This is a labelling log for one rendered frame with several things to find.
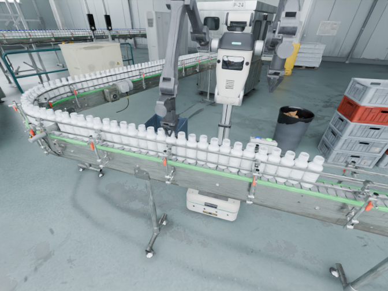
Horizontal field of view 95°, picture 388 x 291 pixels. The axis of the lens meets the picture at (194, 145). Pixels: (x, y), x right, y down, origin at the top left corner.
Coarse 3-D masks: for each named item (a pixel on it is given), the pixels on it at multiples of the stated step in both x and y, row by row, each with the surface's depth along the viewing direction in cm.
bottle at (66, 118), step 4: (64, 112) 111; (64, 116) 109; (68, 116) 111; (64, 120) 110; (68, 120) 111; (68, 128) 113; (72, 128) 114; (72, 132) 115; (72, 136) 116; (76, 136) 118
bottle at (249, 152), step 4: (248, 144) 88; (252, 144) 87; (248, 148) 86; (252, 148) 85; (244, 152) 88; (248, 152) 86; (252, 152) 86; (244, 156) 88; (248, 156) 86; (252, 156) 87; (244, 160) 89; (240, 164) 93; (244, 164) 90; (248, 164) 89; (244, 168) 91; (248, 168) 91; (244, 172) 92; (248, 172) 93
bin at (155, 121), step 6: (156, 114) 163; (150, 120) 155; (156, 120) 167; (180, 120) 160; (186, 120) 154; (156, 126) 169; (180, 126) 163; (186, 126) 159; (156, 132) 135; (174, 132) 169; (186, 132) 162; (186, 138) 166
